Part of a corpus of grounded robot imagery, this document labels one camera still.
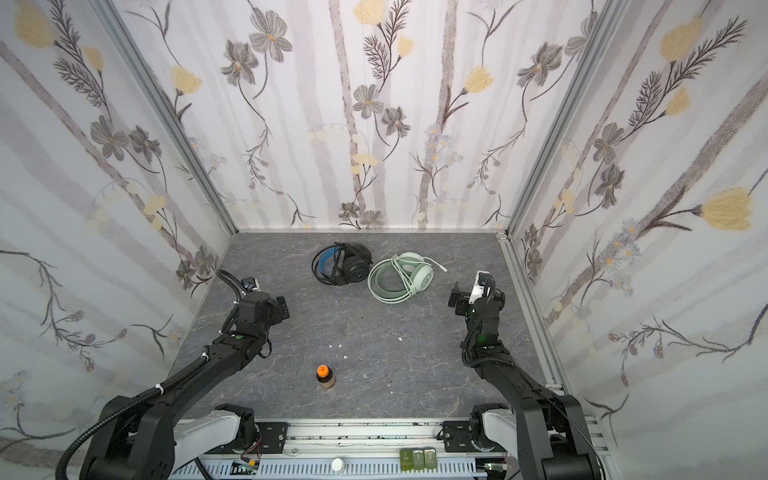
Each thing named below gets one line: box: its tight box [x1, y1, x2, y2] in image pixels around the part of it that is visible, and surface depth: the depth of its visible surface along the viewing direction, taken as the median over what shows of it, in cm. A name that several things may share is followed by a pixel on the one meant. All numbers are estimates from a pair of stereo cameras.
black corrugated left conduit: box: [56, 270, 247, 480], surface depth 46 cm
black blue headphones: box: [311, 242, 373, 286], surface depth 106 cm
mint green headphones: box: [367, 252, 448, 304], surface depth 103 cm
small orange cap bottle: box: [316, 364, 336, 389], surface depth 78 cm
